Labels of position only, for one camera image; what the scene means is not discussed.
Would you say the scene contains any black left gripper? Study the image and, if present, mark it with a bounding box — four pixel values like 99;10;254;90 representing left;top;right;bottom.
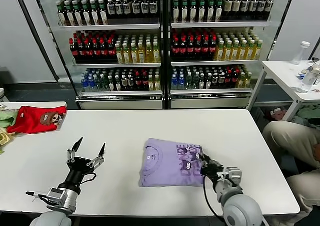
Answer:
58;136;107;191

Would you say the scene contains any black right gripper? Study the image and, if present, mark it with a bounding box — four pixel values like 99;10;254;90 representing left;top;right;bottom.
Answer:
198;153;225;184

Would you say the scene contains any purple printed t-shirt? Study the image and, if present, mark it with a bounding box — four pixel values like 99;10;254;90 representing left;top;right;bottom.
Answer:
138;137;205;188

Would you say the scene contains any red dark clothes pile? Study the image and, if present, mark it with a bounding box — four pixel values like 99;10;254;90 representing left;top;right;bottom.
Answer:
264;107;288;121

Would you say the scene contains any green clothes pile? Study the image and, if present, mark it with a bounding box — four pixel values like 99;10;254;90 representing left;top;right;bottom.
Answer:
296;105;320;129

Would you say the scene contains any person's bare hand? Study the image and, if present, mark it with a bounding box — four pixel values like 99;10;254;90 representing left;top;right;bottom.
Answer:
311;141;320;161

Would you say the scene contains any glass beverage display cabinet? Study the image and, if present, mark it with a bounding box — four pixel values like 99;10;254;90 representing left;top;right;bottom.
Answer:
165;0;299;109
31;0;166;111

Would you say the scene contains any red bear-print t-shirt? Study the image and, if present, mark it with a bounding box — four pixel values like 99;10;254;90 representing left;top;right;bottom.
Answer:
6;105;68;134

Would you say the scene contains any dark mesh storage crate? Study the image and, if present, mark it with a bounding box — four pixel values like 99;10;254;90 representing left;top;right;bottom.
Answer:
249;105;270;135

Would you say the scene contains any pale yellow garment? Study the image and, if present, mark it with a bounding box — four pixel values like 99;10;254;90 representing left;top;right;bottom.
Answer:
0;127;17;147

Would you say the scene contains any person in beige trousers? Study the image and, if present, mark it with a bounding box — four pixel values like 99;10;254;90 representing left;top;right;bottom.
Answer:
261;120;320;221

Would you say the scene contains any light green garment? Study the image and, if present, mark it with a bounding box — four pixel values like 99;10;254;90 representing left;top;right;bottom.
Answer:
0;110;19;129

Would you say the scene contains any white metal-legged side table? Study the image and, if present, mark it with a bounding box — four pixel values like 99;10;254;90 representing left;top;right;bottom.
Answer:
246;60;320;123

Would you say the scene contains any clear bottle grey lid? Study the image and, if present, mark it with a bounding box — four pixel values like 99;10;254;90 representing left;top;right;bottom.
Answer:
296;63;320;94

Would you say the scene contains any black metal pole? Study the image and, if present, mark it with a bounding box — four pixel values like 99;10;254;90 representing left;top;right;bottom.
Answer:
14;0;60;82

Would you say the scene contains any green-cap white-label tea bottle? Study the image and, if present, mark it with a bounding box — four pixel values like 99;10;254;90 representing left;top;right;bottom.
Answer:
189;0;198;23
197;0;207;23
64;0;75;26
89;0;100;26
214;0;224;22
81;0;92;26
72;0;83;26
97;0;109;25
206;0;216;23
56;1;67;26
172;0;181;23
180;0;190;23

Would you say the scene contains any clear bottle white cap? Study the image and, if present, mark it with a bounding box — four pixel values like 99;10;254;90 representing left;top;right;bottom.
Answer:
291;41;311;66

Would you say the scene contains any dark drink bottle white label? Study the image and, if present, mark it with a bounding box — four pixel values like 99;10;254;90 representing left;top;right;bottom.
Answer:
123;0;133;23
132;0;142;23
107;0;116;23
149;0;159;23
141;0;150;23
115;0;124;23

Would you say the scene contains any dark drink bottle beige label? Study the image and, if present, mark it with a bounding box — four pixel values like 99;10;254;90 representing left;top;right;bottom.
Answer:
240;0;250;21
257;0;267;20
232;0;241;21
223;0;233;21
265;0;275;20
249;0;259;20

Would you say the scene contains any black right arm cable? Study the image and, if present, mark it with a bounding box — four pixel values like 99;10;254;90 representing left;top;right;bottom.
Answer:
202;175;222;216

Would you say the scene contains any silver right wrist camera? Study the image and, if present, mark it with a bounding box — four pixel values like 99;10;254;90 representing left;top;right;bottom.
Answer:
221;167;244;186

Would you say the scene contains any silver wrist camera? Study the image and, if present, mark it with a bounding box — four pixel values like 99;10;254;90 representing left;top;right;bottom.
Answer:
46;187;66;206
221;167;244;186

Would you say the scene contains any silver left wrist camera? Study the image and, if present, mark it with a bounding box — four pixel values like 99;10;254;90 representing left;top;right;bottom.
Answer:
46;187;66;206

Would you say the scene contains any black left camera cable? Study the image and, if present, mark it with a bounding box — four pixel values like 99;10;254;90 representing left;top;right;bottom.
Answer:
24;191;48;199

